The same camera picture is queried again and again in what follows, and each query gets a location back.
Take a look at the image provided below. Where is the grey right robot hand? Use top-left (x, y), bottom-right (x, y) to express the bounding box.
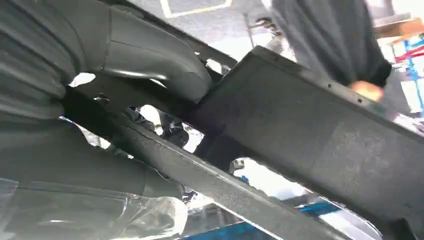
top-left (0, 0), bottom-right (214, 200)

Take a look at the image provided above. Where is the yellow floor tape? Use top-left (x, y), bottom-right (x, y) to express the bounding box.
top-left (158, 0), bottom-right (233, 19)

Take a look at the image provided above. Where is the ribbed grey right arm sleeve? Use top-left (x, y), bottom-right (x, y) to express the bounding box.
top-left (0, 0), bottom-right (88, 121)

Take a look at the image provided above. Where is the person's hand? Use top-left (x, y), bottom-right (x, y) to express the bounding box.
top-left (348, 80), bottom-right (386, 103)
top-left (255, 17), bottom-right (283, 37)

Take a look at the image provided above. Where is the clear plastic film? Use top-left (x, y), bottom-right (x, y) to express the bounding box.
top-left (0, 178), bottom-right (189, 240)

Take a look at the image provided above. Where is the person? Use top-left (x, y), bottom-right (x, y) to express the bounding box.
top-left (269, 0), bottom-right (394, 90)

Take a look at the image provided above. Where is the brown wooden box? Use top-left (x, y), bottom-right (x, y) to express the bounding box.
top-left (374, 13), bottom-right (424, 39)

